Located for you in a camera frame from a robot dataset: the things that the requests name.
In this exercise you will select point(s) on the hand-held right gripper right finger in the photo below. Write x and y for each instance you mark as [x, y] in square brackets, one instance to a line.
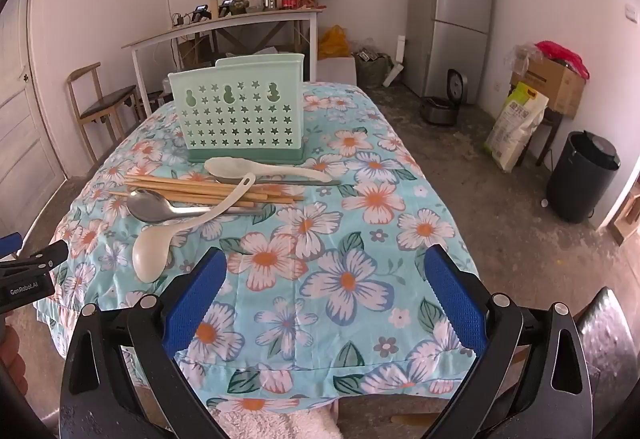
[455, 299]

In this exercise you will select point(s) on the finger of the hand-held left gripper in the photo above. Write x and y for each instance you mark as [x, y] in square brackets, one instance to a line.
[11, 246]
[47, 256]

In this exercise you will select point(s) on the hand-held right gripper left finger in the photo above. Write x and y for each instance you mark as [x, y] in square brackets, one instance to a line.
[195, 299]

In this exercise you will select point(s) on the large metal spoon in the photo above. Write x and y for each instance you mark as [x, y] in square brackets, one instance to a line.
[147, 206]

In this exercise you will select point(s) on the bundle of wooden chopsticks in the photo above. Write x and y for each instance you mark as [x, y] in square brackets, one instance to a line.
[190, 186]

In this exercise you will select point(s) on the white rice spoon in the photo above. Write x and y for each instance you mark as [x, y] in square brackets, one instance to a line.
[227, 167]

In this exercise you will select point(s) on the small metal spoon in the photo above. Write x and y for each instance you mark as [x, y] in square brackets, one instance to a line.
[300, 181]

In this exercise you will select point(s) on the green star-cutout utensil holder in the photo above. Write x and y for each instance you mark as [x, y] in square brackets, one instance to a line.
[235, 119]

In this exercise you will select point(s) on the person's left hand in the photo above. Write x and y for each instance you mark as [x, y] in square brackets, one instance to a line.
[11, 354]

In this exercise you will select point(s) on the white panel door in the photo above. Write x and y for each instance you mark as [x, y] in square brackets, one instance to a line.
[25, 119]

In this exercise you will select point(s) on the floral turquoise blanket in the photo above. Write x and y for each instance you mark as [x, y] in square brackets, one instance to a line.
[310, 239]

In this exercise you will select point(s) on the white fluffy cushion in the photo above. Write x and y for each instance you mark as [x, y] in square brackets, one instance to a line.
[280, 426]

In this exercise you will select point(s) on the dark padded chair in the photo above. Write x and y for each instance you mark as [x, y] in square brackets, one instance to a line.
[605, 334]

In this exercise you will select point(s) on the wooden chair with dark seat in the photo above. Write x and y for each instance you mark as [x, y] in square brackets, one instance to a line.
[107, 101]

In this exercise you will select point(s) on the black trash can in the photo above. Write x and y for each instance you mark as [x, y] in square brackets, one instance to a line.
[580, 179]

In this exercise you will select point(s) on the yellow-green rice sack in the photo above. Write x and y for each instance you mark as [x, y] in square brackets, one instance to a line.
[517, 129]

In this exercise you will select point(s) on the black rice cooker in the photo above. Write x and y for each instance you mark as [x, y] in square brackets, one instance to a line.
[439, 111]

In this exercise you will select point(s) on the dark wooden stool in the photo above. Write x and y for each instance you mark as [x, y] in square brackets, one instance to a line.
[547, 119]

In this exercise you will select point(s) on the round black appliance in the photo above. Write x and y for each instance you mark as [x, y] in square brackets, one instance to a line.
[456, 86]

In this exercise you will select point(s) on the open cardboard box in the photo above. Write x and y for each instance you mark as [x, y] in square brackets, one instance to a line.
[555, 86]

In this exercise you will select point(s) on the white leaning carton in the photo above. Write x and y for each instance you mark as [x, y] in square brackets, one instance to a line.
[395, 69]

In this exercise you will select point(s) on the green bag of clutter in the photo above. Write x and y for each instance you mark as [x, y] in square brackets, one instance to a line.
[375, 69]

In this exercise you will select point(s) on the white box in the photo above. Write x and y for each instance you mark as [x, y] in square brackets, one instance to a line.
[337, 69]

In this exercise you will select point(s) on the red plastic bag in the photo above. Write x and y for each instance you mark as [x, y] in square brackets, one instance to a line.
[560, 53]

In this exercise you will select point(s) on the white desk with wooden top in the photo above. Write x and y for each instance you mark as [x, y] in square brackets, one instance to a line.
[225, 21]

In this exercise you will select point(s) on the yellow plastic bag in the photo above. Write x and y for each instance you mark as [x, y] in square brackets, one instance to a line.
[334, 41]

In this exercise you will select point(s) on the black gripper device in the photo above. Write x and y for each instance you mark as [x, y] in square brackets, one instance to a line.
[226, 8]
[201, 13]

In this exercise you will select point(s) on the silver refrigerator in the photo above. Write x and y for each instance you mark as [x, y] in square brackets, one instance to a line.
[450, 9]

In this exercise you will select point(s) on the white wall switch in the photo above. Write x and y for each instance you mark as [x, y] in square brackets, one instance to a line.
[632, 13]

